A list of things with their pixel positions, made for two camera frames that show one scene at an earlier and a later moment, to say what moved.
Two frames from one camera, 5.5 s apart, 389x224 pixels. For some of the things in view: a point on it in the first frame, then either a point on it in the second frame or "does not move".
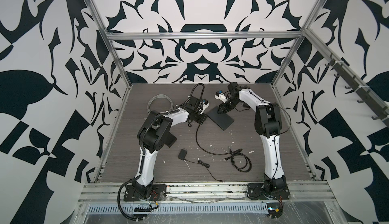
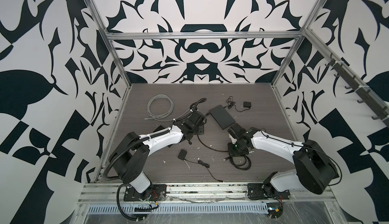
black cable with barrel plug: [209, 152] -> [242, 162]
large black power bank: [222, 120] does not move
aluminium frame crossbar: [253, 35] does not move
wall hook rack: [346, 72] does not move
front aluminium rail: [103, 192] does not move
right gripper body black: [228, 106] -> [236, 149]
